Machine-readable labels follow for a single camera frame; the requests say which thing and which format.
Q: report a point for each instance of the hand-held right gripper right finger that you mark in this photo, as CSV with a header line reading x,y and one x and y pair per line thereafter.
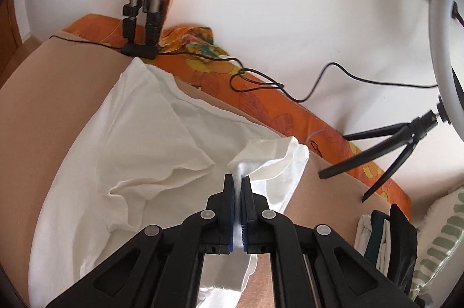
x,y
248,219

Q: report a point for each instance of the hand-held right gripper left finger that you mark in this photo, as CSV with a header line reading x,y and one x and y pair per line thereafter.
x,y
228,217

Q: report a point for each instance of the white t-shirt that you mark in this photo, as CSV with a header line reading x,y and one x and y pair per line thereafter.
x,y
145,163

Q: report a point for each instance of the stack of folded clothes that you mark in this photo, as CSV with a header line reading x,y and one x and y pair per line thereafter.
x,y
386,250

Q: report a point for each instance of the orange floral bedsheet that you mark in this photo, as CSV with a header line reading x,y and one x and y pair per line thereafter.
x,y
275,119

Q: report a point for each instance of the black mini tripod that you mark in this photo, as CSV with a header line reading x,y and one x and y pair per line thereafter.
x,y
391,148

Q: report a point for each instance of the white green striped pillow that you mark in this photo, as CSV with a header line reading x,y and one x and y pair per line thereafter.
x,y
440,242

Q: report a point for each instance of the beige mat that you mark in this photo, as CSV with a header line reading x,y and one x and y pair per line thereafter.
x,y
54,104

